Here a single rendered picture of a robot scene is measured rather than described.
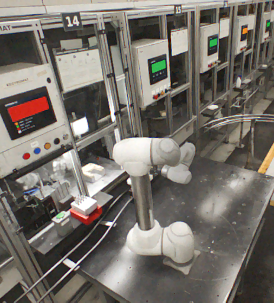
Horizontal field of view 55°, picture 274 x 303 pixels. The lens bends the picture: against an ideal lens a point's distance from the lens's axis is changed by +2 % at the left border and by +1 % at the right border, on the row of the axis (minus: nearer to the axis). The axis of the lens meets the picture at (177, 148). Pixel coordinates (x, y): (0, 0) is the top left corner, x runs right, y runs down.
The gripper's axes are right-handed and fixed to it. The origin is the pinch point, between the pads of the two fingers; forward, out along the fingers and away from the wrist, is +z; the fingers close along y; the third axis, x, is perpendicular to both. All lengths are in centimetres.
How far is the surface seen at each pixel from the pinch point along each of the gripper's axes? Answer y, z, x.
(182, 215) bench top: -36, -35, 1
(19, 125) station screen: 55, 16, 65
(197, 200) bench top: -35, -38, -19
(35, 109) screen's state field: 60, 16, 55
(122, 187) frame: -44, 35, -9
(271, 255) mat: -101, -99, -51
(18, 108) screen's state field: 63, 16, 62
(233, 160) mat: -102, -12, -188
